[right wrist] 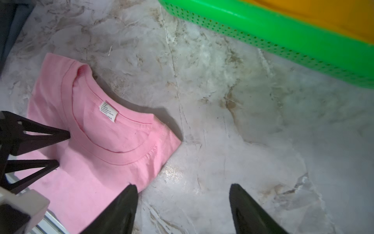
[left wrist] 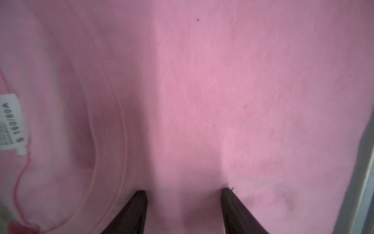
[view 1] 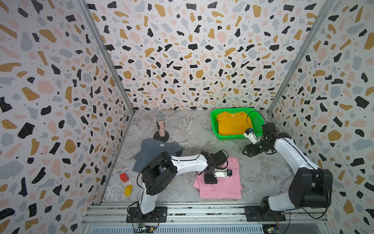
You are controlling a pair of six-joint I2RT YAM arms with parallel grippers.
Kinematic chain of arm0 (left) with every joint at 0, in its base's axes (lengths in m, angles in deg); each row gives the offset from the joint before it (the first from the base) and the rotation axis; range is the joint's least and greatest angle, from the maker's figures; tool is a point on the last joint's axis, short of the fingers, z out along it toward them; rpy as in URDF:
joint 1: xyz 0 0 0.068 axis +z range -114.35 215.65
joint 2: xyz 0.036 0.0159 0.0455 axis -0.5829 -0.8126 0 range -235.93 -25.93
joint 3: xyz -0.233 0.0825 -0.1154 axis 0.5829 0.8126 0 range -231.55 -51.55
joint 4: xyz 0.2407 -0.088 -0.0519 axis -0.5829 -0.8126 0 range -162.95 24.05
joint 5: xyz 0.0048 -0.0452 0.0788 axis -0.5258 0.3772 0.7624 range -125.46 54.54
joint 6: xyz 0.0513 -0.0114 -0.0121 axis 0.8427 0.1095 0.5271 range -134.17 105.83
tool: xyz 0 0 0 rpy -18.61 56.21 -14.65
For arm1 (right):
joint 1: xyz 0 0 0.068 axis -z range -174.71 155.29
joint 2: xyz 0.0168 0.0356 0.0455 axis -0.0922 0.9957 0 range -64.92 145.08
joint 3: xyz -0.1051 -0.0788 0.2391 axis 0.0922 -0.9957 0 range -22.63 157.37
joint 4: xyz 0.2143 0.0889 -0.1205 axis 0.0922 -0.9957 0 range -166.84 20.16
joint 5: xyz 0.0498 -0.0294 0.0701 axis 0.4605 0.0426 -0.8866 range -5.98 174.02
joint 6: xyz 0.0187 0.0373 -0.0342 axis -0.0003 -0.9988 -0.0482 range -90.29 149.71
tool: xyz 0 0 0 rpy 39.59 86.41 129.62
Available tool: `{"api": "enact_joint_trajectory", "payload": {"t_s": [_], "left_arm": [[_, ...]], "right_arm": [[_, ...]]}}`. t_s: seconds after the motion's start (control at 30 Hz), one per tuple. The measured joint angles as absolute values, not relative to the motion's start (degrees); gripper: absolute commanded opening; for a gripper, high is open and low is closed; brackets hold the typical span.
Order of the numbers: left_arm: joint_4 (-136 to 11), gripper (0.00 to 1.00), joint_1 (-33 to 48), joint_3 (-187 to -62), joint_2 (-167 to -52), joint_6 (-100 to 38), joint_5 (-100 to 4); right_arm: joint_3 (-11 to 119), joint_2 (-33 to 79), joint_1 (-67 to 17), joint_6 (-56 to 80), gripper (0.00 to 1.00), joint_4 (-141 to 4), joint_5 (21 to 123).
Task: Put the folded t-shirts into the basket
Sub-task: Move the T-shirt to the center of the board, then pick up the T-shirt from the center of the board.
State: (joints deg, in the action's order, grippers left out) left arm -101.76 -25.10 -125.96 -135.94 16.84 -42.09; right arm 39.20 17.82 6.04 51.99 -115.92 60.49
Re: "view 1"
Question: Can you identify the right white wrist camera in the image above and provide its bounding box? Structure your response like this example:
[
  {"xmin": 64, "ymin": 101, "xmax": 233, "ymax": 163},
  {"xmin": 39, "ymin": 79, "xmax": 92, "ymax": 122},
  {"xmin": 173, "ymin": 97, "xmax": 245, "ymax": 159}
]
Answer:
[{"xmin": 243, "ymin": 128, "xmax": 259, "ymax": 144}]

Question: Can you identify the yellow t-shirt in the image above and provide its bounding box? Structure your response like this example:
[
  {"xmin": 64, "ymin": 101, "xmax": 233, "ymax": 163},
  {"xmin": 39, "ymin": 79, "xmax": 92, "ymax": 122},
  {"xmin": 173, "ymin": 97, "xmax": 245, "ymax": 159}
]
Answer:
[{"xmin": 216, "ymin": 112, "xmax": 253, "ymax": 136}]

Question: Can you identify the grey t-shirt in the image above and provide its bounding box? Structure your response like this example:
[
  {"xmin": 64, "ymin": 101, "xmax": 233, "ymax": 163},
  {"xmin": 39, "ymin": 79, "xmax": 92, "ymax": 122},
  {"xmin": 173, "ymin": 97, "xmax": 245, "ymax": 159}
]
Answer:
[{"xmin": 132, "ymin": 138, "xmax": 184, "ymax": 172}]

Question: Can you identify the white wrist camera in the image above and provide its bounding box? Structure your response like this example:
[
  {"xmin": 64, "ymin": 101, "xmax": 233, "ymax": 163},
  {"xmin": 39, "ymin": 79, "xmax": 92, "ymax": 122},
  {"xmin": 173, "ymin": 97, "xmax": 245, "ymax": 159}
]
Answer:
[
  {"xmin": 243, "ymin": 128, "xmax": 259, "ymax": 144},
  {"xmin": 214, "ymin": 169, "xmax": 233, "ymax": 177}
]

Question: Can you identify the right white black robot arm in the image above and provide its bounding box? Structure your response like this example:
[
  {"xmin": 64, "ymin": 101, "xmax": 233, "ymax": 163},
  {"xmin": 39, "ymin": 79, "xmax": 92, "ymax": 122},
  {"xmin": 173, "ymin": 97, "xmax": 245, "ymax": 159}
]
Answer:
[{"xmin": 242, "ymin": 123, "xmax": 333, "ymax": 220}]

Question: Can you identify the left circuit board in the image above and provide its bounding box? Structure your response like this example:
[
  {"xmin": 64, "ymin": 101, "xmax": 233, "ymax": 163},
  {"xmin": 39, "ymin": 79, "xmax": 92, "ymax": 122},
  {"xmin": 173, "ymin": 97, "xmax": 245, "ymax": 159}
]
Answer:
[{"xmin": 136, "ymin": 223, "xmax": 156, "ymax": 234}]

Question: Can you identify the red block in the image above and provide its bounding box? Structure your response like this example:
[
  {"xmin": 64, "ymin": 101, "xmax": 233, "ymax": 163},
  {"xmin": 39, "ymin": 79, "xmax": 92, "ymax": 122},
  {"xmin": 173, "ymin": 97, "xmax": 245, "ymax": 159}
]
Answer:
[{"xmin": 120, "ymin": 173, "xmax": 130, "ymax": 183}]

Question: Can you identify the circuit board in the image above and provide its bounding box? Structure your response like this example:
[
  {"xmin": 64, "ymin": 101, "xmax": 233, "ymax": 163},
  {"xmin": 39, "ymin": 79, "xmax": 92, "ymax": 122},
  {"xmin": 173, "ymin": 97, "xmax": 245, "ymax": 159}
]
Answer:
[
  {"xmin": 136, "ymin": 223, "xmax": 156, "ymax": 234},
  {"xmin": 262, "ymin": 224, "xmax": 279, "ymax": 234}
]

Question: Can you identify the green plastic basket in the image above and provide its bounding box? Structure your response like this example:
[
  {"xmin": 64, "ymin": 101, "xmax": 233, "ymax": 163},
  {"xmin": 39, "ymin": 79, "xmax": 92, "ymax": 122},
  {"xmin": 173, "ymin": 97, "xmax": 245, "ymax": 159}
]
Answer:
[{"xmin": 210, "ymin": 108, "xmax": 265, "ymax": 140}]

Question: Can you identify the yellow block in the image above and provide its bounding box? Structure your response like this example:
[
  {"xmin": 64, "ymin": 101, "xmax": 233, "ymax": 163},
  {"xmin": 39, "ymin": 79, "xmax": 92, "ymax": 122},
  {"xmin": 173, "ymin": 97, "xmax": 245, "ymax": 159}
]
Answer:
[{"xmin": 124, "ymin": 185, "xmax": 133, "ymax": 197}]

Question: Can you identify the aluminium front rail frame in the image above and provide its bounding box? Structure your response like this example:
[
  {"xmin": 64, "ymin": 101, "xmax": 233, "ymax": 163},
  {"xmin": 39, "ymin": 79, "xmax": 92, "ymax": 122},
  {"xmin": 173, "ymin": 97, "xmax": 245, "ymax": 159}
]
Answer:
[{"xmin": 80, "ymin": 201, "xmax": 334, "ymax": 234}]

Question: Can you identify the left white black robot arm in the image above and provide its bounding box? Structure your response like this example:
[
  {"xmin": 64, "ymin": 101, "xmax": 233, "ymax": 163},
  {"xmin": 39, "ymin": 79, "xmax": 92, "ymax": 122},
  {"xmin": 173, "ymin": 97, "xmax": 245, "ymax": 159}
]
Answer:
[{"xmin": 137, "ymin": 150, "xmax": 232, "ymax": 215}]

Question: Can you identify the sprinkle tube on black base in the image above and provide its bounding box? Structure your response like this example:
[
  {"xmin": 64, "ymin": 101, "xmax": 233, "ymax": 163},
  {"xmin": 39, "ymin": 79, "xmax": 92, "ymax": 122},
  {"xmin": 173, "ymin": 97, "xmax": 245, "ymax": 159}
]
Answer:
[{"xmin": 153, "ymin": 112, "xmax": 169, "ymax": 142}]

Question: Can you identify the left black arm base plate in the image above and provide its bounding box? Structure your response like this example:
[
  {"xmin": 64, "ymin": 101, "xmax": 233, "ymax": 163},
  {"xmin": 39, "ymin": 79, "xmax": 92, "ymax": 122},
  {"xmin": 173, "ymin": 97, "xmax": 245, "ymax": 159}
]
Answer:
[{"xmin": 126, "ymin": 207, "xmax": 168, "ymax": 223}]

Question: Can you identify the pink t-shirt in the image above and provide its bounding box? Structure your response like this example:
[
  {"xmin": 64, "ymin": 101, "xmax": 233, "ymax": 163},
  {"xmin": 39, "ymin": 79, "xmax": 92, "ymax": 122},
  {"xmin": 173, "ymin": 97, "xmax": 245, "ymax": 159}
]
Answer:
[{"xmin": 193, "ymin": 157, "xmax": 242, "ymax": 199}]

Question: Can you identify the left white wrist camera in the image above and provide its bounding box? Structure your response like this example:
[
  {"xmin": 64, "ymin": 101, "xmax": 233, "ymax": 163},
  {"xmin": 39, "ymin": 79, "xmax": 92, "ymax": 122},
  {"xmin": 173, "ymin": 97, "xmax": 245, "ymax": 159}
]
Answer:
[{"xmin": 214, "ymin": 169, "xmax": 233, "ymax": 177}]

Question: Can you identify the right circuit board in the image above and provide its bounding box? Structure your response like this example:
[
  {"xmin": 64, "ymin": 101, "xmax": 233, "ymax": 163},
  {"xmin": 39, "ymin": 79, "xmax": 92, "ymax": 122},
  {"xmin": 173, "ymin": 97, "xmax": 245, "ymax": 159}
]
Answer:
[{"xmin": 262, "ymin": 224, "xmax": 279, "ymax": 234}]

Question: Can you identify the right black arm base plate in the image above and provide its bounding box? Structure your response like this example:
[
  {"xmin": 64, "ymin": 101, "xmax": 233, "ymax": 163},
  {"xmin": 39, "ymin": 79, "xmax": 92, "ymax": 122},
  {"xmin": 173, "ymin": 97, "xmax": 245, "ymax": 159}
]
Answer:
[{"xmin": 244, "ymin": 206, "xmax": 286, "ymax": 222}]

